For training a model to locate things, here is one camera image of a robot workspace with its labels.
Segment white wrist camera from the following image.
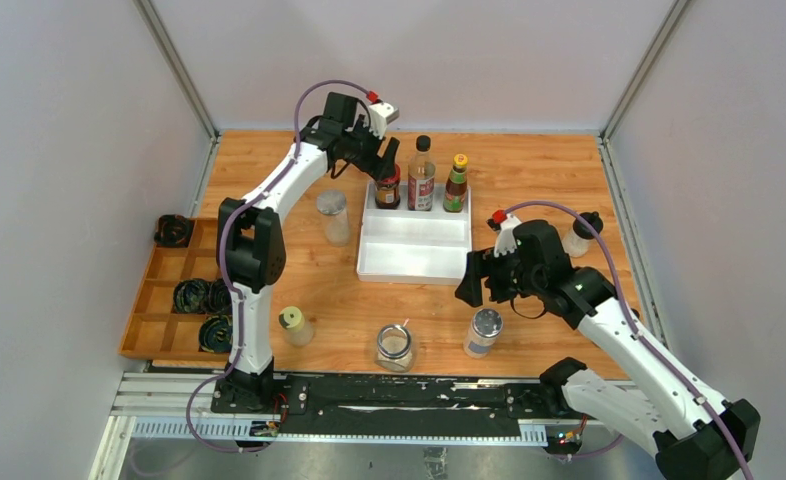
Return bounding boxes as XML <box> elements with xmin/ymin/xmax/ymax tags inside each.
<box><xmin>368</xmin><ymin>101</ymin><xmax>399</xmax><ymax>140</ymax></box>
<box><xmin>488</xmin><ymin>210</ymin><xmax>521</xmax><ymax>258</ymax></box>

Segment wooden compartment organizer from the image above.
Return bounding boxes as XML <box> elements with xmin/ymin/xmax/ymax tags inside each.
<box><xmin>118</xmin><ymin>218</ymin><xmax>230</xmax><ymax>365</ymax></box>

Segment round glass jar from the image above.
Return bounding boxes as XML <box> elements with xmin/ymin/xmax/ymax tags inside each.
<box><xmin>375</xmin><ymin>324</ymin><xmax>416</xmax><ymax>373</ymax></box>

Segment red lid brown jar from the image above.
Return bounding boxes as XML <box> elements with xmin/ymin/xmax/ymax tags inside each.
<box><xmin>374</xmin><ymin>165</ymin><xmax>401</xmax><ymax>210</ymax></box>

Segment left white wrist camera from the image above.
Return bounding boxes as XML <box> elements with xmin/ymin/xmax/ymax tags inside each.
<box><xmin>368</xmin><ymin>101</ymin><xmax>399</xmax><ymax>140</ymax></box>

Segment black cap soy sauce bottle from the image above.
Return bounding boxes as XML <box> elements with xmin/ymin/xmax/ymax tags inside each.
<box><xmin>407</xmin><ymin>135</ymin><xmax>436</xmax><ymax>211</ymax></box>

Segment dark coil in organizer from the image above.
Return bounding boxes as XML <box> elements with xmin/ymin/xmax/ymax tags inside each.
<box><xmin>198</xmin><ymin>315</ymin><xmax>233</xmax><ymax>354</ymax></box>

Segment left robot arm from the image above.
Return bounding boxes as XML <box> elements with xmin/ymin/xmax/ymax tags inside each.
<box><xmin>217</xmin><ymin>92</ymin><xmax>399</xmax><ymax>413</ymax></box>

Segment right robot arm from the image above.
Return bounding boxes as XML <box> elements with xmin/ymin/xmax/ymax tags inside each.
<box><xmin>455</xmin><ymin>212</ymin><xmax>760</xmax><ymax>479</ymax></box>

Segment silver lid peppercorn bottle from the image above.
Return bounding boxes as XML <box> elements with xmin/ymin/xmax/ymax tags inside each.
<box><xmin>463</xmin><ymin>308</ymin><xmax>504</xmax><ymax>358</ymax></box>

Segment white divided tray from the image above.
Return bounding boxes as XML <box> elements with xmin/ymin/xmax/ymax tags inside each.
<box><xmin>356</xmin><ymin>181</ymin><xmax>472</xmax><ymax>286</ymax></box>

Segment silver lid shaker jar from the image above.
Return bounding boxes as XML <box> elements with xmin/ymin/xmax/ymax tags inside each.
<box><xmin>316</xmin><ymin>189</ymin><xmax>351</xmax><ymax>247</ymax></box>

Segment yellow lid spice bottle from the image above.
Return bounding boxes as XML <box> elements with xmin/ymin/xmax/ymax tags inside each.
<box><xmin>278</xmin><ymin>306</ymin><xmax>315</xmax><ymax>347</ymax></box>

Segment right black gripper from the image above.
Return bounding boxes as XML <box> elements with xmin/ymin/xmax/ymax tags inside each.
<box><xmin>455</xmin><ymin>241</ymin><xmax>544</xmax><ymax>308</ymax></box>

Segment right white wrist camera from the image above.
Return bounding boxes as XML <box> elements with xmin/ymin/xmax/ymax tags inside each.
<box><xmin>488</xmin><ymin>210</ymin><xmax>521</xmax><ymax>258</ymax></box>

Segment black coiled cable bundle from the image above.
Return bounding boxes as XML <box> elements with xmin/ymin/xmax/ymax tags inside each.
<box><xmin>153</xmin><ymin>213</ymin><xmax>196</xmax><ymax>249</ymax></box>

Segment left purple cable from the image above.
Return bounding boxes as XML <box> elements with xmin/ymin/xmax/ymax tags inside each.
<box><xmin>186</xmin><ymin>79</ymin><xmax>381</xmax><ymax>455</ymax></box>

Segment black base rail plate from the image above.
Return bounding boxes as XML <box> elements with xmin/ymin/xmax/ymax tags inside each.
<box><xmin>211</xmin><ymin>373</ymin><xmax>583</xmax><ymax>439</ymax></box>

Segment black cap white pepper bottle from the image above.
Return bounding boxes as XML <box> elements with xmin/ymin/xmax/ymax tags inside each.
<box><xmin>561</xmin><ymin>211</ymin><xmax>604</xmax><ymax>258</ymax></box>

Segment yellow cap sauce bottle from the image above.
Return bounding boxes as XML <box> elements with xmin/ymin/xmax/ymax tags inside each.
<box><xmin>443</xmin><ymin>154</ymin><xmax>468</xmax><ymax>213</ymax></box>

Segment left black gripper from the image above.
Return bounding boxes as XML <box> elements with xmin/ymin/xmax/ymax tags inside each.
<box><xmin>341</xmin><ymin>115</ymin><xmax>397</xmax><ymax>181</ymax></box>

